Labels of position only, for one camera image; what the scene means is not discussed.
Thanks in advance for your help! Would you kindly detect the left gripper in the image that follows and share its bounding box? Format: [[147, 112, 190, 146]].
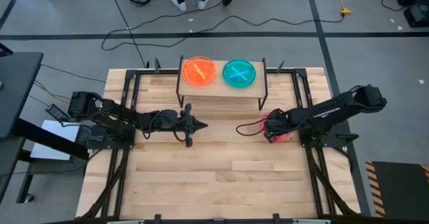
[[172, 103, 208, 148]]

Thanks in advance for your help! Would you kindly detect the wooden shelf with black legs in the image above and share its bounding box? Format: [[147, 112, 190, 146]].
[[176, 55, 269, 111]]

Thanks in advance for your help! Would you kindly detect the black mat with yellow stripes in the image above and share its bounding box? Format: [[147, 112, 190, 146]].
[[365, 160, 429, 218]]

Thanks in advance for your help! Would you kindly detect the white flat box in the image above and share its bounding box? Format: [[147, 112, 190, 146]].
[[29, 119, 83, 161]]

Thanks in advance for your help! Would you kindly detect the black power adapter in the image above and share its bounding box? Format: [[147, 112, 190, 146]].
[[45, 103, 71, 121]]

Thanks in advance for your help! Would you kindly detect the black desk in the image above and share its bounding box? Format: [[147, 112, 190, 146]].
[[0, 51, 90, 205]]

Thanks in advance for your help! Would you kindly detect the dark screen device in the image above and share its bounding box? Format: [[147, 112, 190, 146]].
[[0, 42, 14, 58]]

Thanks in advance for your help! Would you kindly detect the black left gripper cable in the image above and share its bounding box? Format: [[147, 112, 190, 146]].
[[172, 129, 188, 143]]

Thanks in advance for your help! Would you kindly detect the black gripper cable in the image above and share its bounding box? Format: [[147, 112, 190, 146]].
[[172, 129, 188, 143], [235, 117, 269, 137]]

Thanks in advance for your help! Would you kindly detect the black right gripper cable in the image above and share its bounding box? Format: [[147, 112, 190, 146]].
[[235, 117, 269, 137]]

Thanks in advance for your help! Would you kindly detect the black aluminium table frame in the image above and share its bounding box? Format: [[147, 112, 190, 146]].
[[80, 58, 361, 224]]

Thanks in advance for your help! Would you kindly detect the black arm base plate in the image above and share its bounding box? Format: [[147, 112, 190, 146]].
[[298, 120, 359, 148], [75, 123, 135, 150]]

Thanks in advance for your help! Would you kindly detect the long black floor cable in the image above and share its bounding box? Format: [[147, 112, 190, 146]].
[[101, 0, 346, 50]]

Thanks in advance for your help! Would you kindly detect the straight black floor cable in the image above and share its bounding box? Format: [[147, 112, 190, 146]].
[[106, 0, 148, 68]]

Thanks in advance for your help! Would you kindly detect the yellow extension cord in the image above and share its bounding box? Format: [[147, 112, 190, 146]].
[[306, 0, 352, 17]]

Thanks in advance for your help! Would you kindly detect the orange floor cable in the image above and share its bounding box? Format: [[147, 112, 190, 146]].
[[33, 79, 73, 104]]

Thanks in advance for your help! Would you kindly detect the thin black equipment cable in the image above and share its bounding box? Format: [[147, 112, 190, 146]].
[[381, 0, 408, 12]]

